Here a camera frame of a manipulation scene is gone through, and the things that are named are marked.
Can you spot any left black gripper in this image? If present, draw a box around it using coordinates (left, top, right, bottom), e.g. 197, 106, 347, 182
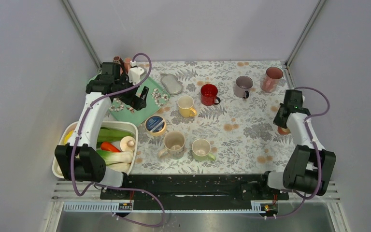
115, 73, 149, 110

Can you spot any pink face mug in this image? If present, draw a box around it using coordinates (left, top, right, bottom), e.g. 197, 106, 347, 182
261, 67, 284, 93

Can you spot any yellow mug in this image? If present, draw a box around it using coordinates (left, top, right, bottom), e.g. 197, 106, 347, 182
177, 96, 198, 117

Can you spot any lilac mug black handle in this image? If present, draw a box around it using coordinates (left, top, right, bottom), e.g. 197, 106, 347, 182
234, 76, 253, 99

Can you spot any cream floral mug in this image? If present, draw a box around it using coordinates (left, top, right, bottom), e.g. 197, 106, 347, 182
157, 131, 186, 160

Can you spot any red mug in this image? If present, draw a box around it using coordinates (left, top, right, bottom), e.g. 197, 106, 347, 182
200, 84, 221, 106

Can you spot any light green mug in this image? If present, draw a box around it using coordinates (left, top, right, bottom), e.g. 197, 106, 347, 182
191, 139, 216, 161

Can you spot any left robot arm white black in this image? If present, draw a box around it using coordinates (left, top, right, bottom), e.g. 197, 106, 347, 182
55, 61, 149, 199

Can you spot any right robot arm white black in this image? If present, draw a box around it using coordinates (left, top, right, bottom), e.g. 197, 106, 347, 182
257, 87, 336, 200

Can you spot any green floral tray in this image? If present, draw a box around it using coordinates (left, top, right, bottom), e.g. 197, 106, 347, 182
105, 77, 170, 126

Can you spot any grey oval dish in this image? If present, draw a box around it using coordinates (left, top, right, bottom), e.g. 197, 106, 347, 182
160, 74, 183, 95

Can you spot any round blue lid tin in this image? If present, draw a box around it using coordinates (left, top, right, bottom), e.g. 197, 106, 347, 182
144, 116, 167, 137

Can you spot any brown cup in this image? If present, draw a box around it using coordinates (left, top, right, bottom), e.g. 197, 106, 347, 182
113, 56, 124, 74

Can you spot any toy mushroom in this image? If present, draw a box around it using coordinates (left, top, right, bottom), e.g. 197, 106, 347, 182
119, 136, 136, 151

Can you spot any white vegetable tub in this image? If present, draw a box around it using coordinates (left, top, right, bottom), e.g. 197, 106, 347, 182
52, 121, 138, 179

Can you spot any toy green leafy vegetable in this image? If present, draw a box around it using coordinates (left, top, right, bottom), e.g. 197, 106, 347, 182
97, 127, 133, 143

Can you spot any toy carrot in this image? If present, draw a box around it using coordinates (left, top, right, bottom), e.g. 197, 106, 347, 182
100, 142, 121, 152

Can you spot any toy leek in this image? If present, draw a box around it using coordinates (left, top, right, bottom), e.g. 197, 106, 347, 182
97, 150, 133, 166

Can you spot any toy white radish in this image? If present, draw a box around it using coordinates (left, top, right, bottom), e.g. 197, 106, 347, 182
107, 162, 131, 174

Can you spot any toy yellow napa cabbage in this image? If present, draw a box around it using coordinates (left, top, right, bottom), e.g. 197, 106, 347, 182
63, 130, 74, 145

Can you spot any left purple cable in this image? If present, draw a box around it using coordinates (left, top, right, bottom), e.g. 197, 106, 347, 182
70, 53, 166, 228

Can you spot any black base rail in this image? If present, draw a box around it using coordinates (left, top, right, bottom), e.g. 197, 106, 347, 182
100, 174, 289, 210

